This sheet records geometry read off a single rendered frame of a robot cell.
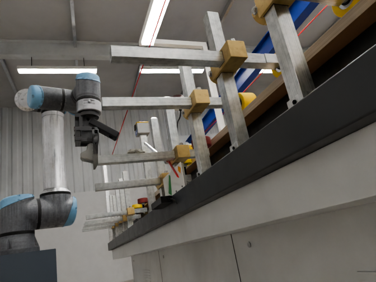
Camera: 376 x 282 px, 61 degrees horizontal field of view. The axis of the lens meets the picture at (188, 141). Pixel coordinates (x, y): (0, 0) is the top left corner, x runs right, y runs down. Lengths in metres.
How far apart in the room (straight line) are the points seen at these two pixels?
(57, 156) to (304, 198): 1.39
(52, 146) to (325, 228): 1.37
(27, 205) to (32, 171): 7.72
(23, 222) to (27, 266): 0.20
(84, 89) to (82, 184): 8.00
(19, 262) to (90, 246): 7.36
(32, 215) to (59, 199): 0.14
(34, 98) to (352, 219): 1.11
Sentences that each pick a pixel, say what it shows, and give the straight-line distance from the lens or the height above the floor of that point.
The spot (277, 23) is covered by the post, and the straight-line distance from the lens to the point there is 0.69.
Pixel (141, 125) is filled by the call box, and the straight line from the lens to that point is 1.84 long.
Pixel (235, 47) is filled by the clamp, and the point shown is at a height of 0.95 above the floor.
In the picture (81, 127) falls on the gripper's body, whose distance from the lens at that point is 1.19.
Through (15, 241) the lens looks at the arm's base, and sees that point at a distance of 1.66.
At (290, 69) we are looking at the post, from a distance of 0.64.
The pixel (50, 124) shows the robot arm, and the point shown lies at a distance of 1.85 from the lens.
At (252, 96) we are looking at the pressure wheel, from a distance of 1.14.
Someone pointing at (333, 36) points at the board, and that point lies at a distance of 0.81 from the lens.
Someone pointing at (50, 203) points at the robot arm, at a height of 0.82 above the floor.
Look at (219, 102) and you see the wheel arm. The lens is 1.09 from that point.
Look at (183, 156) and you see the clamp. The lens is 1.20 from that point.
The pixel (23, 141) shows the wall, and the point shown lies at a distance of 9.70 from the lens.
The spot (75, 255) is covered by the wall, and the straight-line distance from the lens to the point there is 8.94.
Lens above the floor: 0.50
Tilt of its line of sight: 18 degrees up
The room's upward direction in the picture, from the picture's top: 10 degrees counter-clockwise
